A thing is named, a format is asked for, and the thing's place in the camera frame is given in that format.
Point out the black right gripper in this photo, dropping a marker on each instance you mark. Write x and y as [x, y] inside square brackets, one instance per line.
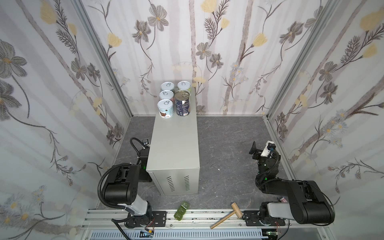
[258, 154]

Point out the dark blue can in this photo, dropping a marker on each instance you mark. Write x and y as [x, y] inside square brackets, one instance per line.
[182, 102]

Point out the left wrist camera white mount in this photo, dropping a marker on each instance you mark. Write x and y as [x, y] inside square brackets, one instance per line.
[145, 143]

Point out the grey metal cabinet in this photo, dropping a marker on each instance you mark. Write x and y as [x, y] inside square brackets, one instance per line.
[174, 160]

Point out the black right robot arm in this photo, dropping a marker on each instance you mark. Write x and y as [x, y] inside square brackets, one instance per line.
[306, 204]

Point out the wooden mallet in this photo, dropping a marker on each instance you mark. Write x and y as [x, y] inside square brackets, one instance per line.
[236, 211]

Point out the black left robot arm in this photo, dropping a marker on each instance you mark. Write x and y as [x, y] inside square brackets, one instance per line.
[118, 189]

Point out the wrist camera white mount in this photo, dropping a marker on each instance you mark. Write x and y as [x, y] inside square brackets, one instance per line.
[270, 146]
[145, 143]

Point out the pink label can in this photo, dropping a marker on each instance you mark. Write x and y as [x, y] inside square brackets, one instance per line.
[167, 95]

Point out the white slotted cable duct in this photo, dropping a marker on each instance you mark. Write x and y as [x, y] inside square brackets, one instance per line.
[220, 234]

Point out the teal label can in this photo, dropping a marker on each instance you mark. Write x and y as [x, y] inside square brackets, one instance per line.
[166, 109]

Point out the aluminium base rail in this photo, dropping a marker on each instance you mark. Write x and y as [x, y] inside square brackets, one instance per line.
[192, 219]

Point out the green label can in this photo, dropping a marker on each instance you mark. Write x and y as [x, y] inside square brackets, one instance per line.
[185, 86]

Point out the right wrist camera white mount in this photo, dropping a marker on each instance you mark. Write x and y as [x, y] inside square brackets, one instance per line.
[270, 146]

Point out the blue brown label can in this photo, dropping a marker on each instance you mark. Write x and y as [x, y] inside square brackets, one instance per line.
[168, 86]

